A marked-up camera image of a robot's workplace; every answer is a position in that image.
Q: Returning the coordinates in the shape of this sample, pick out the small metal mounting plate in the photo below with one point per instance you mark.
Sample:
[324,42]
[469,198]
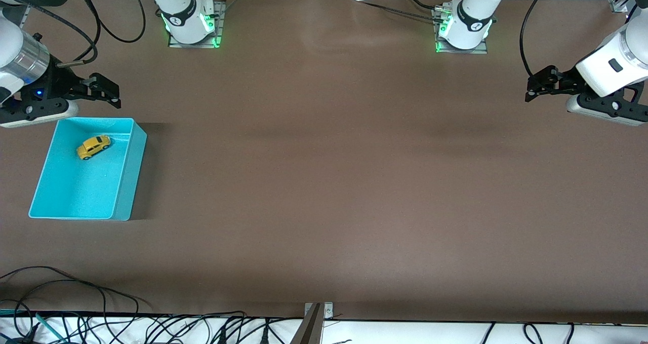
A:
[329,311]

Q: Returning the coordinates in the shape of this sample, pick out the aluminium profile piece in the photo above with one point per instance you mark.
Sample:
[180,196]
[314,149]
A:
[618,4]

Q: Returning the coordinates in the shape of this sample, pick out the turquoise plastic bin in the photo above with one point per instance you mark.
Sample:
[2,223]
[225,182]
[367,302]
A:
[76,192]

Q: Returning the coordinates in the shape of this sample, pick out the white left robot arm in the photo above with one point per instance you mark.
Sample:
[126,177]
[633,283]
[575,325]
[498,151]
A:
[607,70]

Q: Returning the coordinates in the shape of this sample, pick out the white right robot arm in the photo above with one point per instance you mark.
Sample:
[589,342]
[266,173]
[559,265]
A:
[182,14]

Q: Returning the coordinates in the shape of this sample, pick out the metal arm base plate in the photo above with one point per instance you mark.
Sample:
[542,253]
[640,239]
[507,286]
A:
[195,45]
[463,51]

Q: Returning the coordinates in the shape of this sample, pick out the grey metal camera post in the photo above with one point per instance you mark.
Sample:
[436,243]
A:
[309,331]

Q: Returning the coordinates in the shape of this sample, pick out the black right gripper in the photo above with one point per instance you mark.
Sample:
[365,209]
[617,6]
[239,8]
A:
[56,82]

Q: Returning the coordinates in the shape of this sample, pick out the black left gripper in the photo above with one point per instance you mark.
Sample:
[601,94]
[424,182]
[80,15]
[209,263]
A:
[567,81]

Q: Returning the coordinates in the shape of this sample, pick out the yellow toy beetle car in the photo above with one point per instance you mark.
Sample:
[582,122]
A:
[93,146]

